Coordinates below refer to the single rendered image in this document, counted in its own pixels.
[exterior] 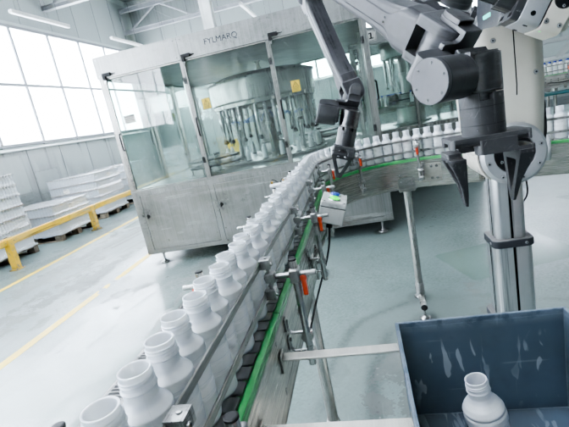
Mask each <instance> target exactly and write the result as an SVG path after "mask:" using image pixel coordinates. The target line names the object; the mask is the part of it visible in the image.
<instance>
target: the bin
mask: <svg viewBox="0 0 569 427"><path fill-rule="evenodd" d="M395 329H396V334H397V342H398V343H393V344H383V345H373V346H363V347H344V348H335V349H324V350H315V351H304V352H286V353H284V349H283V348H281V351H280V354H279V361H280V365H281V368H282V373H283V374H284V373H285V369H286V365H287V364H286V362H289V361H299V360H309V359H320V358H340V357H350V356H361V355H371V354H381V353H392V352H398V353H399V354H400V359H401V365H402V366H403V371H404V377H405V382H406V394H407V399H408V405H409V411H410V416H411V417H410V418H403V419H371V420H355V421H339V422H322V423H306V424H274V425H264V423H263V419H261V420H260V424H259V426H258V427H468V424H467V422H466V420H465V418H464V414H463V410H462V404H463V401H464V399H465V397H466V396H467V395H468V393H467V391H466V386H465V380H464V379H465V376H466V375H467V374H470V373H474V372H479V373H482V374H485V375H486V377H487V379H488V380H489V385H490V387H491V391H492V392H493V393H494V394H496V395H497V396H498V397H499V398H500V399H501V400H502V401H503V402H504V404H505V407H506V409H507V411H508V414H509V423H510V427H569V309H568V308H567V307H565V306H564V307H554V308H538V309H529V310H520V311H511V312H502V313H486V314H476V315H467V316H459V317H449V318H441V319H424V320H415V321H406V322H397V323H395Z"/></svg>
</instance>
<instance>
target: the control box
mask: <svg viewBox="0 0 569 427"><path fill-rule="evenodd" d="M331 196H334V195H332V194H331V192H327V191H325V192H324V193H323V197H322V200H321V203H320V208H319V213H318V214H326V213H329V216H328V217H324V218H323V220H322V223H326V224H325V234H324V236H323V239H322V240H321V242H322V246H323V245H324V243H325V242H326V240H327V238H328V236H329V244H328V251H327V257H326V258H327V260H326V263H325V264H326V266H327V262H328V258H329V249H330V228H332V227H333V225H339V226H342V225H343V222H344V217H345V210H346V204H347V195H341V194H340V195H339V196H336V197H339V198H340V200H334V199H331V198H330V197H331ZM317 257H318V250H317V251H316V252H315V254H314V256H313V253H312V256H311V258H317ZM316 260H317V259H316ZM316 260H311V264H312V268H313V269H315V268H316V266H315V262H316ZM322 282H323V277H321V280H320V284H319V288H318V294H317V297H316V301H315V304H314V309H313V313H312V320H311V324H310V328H312V324H313V320H314V315H315V311H316V307H317V303H318V296H319V292H320V289H321V285H322Z"/></svg>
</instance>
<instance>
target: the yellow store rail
mask: <svg viewBox="0 0 569 427"><path fill-rule="evenodd" d="M129 195H131V193H130V190H128V191H125V192H123V193H120V194H118V195H116V196H114V197H110V198H108V199H106V200H103V201H100V202H97V203H95V204H92V205H90V206H87V207H85V208H82V209H80V210H78V211H75V212H73V213H70V214H67V215H65V216H63V217H60V218H58V219H55V220H52V221H50V222H47V223H45V224H43V225H39V226H37V227H35V228H33V229H30V230H27V231H25V232H22V233H20V234H18V235H15V236H10V237H9V238H6V239H4V240H1V241H0V249H3V248H5V251H6V253H7V256H8V260H9V262H10V265H11V267H12V269H11V270H9V272H11V271H17V270H20V269H22V268H24V267H25V266H24V265H23V266H22V265H21V262H20V260H19V255H18V253H17V251H16V248H15V245H14V244H15V243H16V242H19V241H22V240H24V239H26V238H29V237H31V236H34V235H36V234H38V233H41V232H43V231H45V230H48V229H51V228H52V227H55V226H57V225H60V224H62V223H64V222H67V221H69V220H72V219H74V218H77V217H79V216H81V215H83V214H87V213H88V214H89V217H90V220H91V224H92V227H93V230H91V231H94V230H100V229H101V228H102V227H100V225H99V222H98V219H97V214H96V211H95V210H96V209H98V208H100V207H103V206H105V205H108V204H109V203H111V202H115V201H117V200H119V199H121V198H124V197H127V196H129Z"/></svg>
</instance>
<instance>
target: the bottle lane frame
mask: <svg viewBox="0 0 569 427"><path fill-rule="evenodd" d="M322 197H323V193H322V190H320V191H319V193H318V196H317V199H316V201H315V203H314V206H315V209H316V211H317V212H318V213H319V208H320V203H321V200H322ZM306 248H307V250H308V251H309V256H310V257H311V256H312V253H313V256H314V253H315V250H316V249H317V248H318V247H317V242H316V237H315V233H314V228H313V223H312V221H311V220H310V219H309V220H308V221H307V226H306V228H305V230H304V232H303V235H302V238H301V241H300V243H299V247H298V248H297V251H296V255H295V258H296V263H297V264H298V265H299V266H300V270H306V269H309V266H308V261H310V262H311V260H310V259H309V258H307V253H306ZM317 276H318V274H313V275H308V276H307V286H308V291H309V295H304V292H303V288H302V283H301V289H302V293H303V297H304V302H305V306H306V311H307V317H308V318H309V313H310V309H311V305H312V297H313V292H314V289H315V285H316V280H317ZM285 316H286V319H288V325H289V328H290V330H292V331H296V330H302V327H301V319H300V314H299V310H298V306H297V302H296V294H295V290H294V286H293V284H291V283H290V278H286V280H285V283H284V286H283V289H281V293H280V296H279V300H278V302H277V303H276V307H275V309H274V311H273V316H272V318H271V320H270V321H269V325H268V329H267V330H266V331H265V333H266V334H265V336H264V338H263V341H259V342H261V343H262V345H261V347H260V349H259V352H258V353H254V354H256V355H257V358H256V361H255V363H254V365H253V366H250V367H251V368H252V370H251V374H250V376H249V379H248V380H243V381H245V382H246V388H245V390H244V392H243V395H242V396H236V397H239V398H240V403H239V406H238V408H237V410H236V411H237V412H238V413H239V415H240V421H245V422H247V423H248V427H258V426H259V424H260V420H261V419H263V423H264V425H274V424H287V420H288V416H289V411H290V404H291V400H292V396H293V391H294V387H295V382H296V376H297V371H298V367H299V362H300V360H299V361H289V362H286V364H287V365H286V369H285V372H284V374H283V373H282V368H281V365H280V361H279V354H280V351H281V348H283V349H284V353H286V352H294V351H292V350H290V349H289V344H288V341H287V337H288V334H290V333H289V332H288V331H287V332H285V325H284V321H283V320H284V317H285ZM301 336H302V334H295V335H291V334H290V337H291V338H292V344H293V347H294V348H295V349H301V348H302V347H303V342H304V341H303V340H302V339H301Z"/></svg>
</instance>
